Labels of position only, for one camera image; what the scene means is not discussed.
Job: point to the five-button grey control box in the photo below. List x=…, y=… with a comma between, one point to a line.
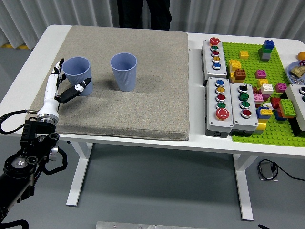
x=220, y=71

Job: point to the large yellow toy brick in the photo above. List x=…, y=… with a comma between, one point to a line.
x=234, y=65

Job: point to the person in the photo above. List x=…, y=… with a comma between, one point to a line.
x=131, y=14

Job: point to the light green toy brick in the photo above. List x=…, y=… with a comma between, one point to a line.
x=287, y=107

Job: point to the grey-brown fabric mat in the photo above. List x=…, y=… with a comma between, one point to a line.
x=143, y=107

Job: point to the grey power adapter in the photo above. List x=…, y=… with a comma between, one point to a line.
x=267, y=170

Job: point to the light pink toy brick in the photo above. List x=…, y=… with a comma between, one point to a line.
x=258, y=97

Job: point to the yellow rounded toy brick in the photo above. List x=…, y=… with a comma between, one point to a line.
x=261, y=125

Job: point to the white pleated curtain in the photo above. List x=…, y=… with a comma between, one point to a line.
x=214, y=14

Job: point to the green studded baseplate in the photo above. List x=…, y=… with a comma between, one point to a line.
x=253, y=47

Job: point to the white table leg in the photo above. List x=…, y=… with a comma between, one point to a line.
x=79, y=171
x=244, y=186

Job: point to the magenta toy brick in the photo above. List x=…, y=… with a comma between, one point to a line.
x=281, y=87

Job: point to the grey box large red button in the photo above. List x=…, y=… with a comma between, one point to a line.
x=213, y=121

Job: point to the small yellow toy brick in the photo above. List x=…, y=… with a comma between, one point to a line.
x=244, y=55

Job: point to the red toy brick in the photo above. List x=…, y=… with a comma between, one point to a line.
x=275, y=102

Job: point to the white toy brick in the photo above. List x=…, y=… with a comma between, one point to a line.
x=267, y=89

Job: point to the white control box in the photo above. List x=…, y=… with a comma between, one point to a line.
x=295, y=97

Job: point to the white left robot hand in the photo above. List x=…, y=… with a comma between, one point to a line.
x=51, y=95

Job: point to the grey toy brick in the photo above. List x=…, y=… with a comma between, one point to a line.
x=264, y=57

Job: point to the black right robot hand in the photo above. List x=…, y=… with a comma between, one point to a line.
x=263, y=227

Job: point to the blue ribbed plastic cup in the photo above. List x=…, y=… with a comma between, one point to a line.
x=124, y=78
x=78, y=76

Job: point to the dark green toy brick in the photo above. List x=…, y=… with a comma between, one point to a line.
x=265, y=50

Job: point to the blue and yellow brick stack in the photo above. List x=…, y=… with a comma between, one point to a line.
x=262, y=115

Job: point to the orange fruit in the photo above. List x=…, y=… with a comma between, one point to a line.
x=301, y=56

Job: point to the yellow black floor tape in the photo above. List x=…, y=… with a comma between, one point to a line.
x=12, y=46

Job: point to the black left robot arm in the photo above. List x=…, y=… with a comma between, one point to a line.
x=23, y=162

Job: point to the blue toy brick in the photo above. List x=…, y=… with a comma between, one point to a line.
x=268, y=44

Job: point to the brown toy brick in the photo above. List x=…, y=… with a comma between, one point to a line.
x=239, y=75

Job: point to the blue plate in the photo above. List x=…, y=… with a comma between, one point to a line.
x=291, y=69

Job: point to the dark red small brick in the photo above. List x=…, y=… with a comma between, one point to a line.
x=255, y=90

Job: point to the gold toy figure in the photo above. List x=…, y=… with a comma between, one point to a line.
x=299, y=71

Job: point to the grey box black selector switch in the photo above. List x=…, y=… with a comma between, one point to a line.
x=250, y=121

